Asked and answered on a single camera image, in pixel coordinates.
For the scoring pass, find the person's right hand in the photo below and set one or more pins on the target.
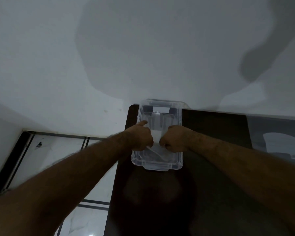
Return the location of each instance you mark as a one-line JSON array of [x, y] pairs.
[[177, 138]]

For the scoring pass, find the person's left forearm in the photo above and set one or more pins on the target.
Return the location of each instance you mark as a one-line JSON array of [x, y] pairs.
[[61, 184]]

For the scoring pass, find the person's left thumb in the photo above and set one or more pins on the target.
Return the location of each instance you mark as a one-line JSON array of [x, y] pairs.
[[142, 123]]

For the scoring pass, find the clear plastic storage box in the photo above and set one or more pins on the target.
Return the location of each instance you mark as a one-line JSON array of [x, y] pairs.
[[157, 113]]

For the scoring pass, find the person's right forearm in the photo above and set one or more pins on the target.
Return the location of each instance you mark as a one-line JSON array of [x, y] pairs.
[[250, 174]]

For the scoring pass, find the person's left hand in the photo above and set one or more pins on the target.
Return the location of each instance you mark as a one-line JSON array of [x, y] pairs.
[[139, 136]]

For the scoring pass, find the person's right thumb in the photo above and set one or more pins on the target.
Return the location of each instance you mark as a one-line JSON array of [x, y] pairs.
[[171, 127]]

